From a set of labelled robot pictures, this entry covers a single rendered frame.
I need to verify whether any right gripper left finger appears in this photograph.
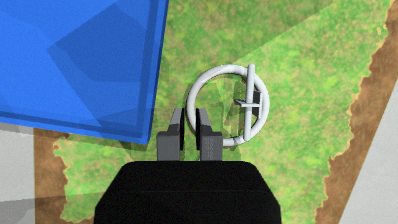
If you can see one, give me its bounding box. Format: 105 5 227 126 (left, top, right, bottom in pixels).
156 108 185 161

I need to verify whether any blue tray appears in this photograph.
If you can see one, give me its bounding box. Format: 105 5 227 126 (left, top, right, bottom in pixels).
0 0 169 145

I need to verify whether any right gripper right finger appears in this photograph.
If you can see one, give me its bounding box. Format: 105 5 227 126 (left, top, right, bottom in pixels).
195 108 223 161

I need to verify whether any white ring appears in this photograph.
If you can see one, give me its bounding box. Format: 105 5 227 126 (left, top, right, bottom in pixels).
186 64 270 146

